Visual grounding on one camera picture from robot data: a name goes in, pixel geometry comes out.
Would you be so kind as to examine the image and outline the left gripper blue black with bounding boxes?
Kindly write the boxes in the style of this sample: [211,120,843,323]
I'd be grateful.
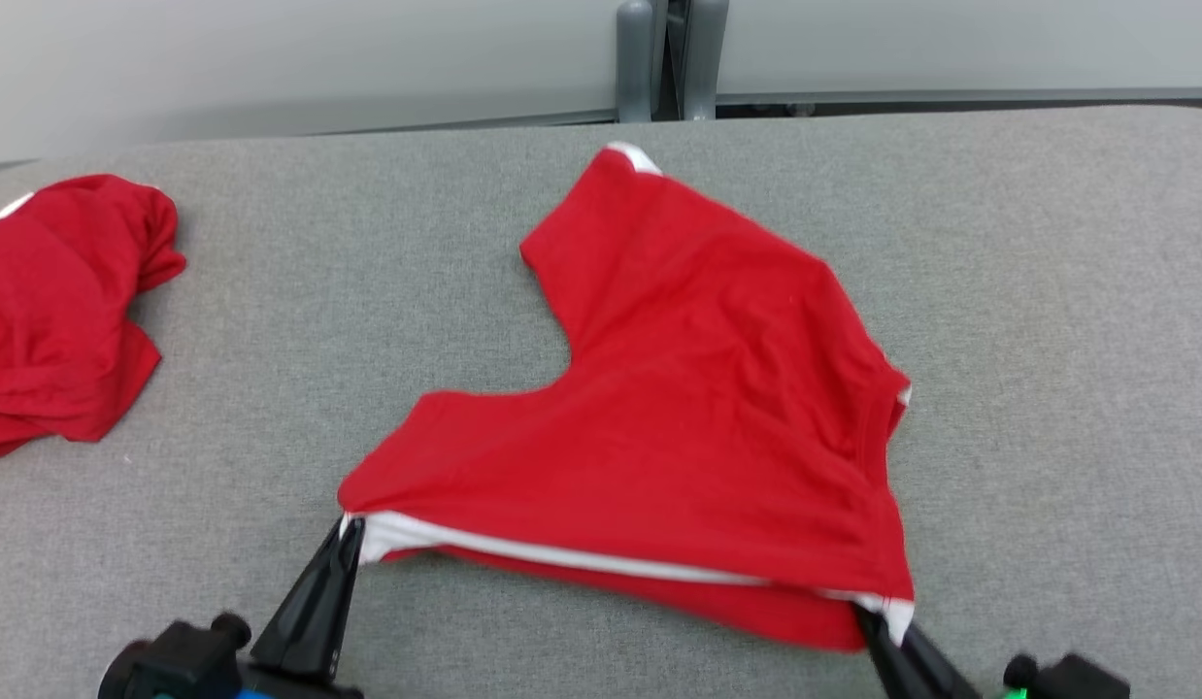
[234,519,366,699]

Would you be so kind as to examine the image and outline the white partition panel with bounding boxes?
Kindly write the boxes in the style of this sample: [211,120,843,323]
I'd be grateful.
[727,0,1202,103]
[0,0,621,166]

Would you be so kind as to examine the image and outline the red Bulls jersey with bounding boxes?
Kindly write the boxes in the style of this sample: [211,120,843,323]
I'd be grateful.
[0,173,187,460]

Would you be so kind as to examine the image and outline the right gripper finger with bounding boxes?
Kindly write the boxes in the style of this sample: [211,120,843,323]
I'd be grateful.
[856,607,937,699]
[900,626,983,699]

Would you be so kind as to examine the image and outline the red shorts white stripes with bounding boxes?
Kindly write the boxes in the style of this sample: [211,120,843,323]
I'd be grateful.
[337,142,916,651]

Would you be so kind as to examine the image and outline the grey partition post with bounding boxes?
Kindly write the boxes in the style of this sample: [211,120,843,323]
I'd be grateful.
[652,0,672,119]

